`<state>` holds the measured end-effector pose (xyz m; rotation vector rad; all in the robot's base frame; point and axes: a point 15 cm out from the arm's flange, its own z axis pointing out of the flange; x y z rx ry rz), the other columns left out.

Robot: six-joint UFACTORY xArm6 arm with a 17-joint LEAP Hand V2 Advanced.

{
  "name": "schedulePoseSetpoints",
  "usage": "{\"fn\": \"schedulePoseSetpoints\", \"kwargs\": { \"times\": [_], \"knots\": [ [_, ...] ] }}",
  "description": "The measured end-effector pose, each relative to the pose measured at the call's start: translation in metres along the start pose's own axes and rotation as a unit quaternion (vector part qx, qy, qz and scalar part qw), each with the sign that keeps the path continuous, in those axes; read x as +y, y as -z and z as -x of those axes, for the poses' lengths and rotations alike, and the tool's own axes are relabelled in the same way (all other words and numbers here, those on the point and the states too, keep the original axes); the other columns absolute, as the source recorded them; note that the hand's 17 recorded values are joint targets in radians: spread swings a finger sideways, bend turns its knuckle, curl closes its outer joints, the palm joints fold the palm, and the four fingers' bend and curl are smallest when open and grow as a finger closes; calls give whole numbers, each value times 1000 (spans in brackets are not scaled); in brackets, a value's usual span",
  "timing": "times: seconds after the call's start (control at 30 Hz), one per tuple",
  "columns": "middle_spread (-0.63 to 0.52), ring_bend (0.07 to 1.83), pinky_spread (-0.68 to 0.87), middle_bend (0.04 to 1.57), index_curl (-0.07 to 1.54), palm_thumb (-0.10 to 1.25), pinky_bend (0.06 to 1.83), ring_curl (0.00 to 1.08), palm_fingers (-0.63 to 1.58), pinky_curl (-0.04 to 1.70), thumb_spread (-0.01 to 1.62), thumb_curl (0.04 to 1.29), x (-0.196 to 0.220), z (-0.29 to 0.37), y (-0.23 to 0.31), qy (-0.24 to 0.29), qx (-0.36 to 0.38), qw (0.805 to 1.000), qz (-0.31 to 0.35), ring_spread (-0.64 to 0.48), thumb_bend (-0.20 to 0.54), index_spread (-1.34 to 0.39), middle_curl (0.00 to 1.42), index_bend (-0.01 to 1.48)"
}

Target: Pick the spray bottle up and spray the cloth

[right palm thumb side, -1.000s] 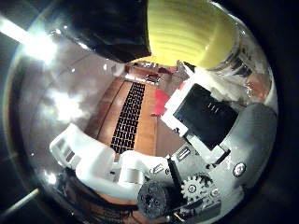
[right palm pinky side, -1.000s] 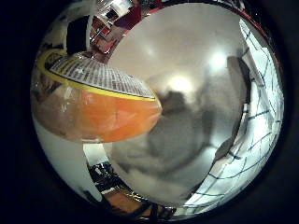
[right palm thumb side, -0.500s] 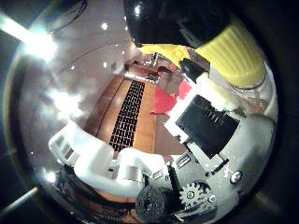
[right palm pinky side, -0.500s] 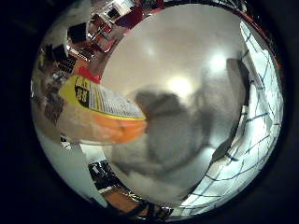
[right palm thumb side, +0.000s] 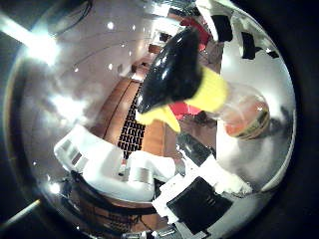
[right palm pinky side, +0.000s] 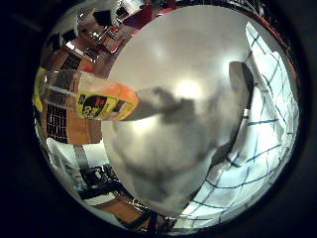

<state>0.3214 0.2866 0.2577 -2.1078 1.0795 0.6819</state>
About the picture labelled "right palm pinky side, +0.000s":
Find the black grid floor mat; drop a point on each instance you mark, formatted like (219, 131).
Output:
(56, 122)
(71, 61)

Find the white cloth blue grid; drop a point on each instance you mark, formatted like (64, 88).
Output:
(270, 142)

